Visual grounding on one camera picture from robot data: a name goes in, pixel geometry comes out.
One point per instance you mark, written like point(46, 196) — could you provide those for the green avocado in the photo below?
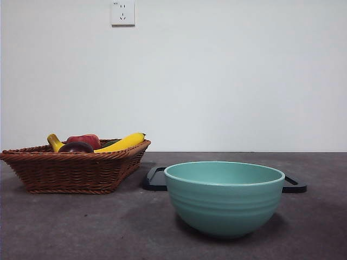
point(109, 142)

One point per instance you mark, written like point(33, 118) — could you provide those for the teal ribbed bowl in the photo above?
point(225, 205)

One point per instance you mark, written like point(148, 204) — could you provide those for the black rectangular tray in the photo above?
point(154, 184)

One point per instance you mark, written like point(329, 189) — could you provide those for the white wall socket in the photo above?
point(123, 15)

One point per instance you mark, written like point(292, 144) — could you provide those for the brown wicker basket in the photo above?
point(70, 173)

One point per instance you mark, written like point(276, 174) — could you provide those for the dark purple plum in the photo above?
point(76, 147)

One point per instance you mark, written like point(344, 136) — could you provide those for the yellow banana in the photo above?
point(127, 140)

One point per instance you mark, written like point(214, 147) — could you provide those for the red apple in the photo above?
point(84, 139)

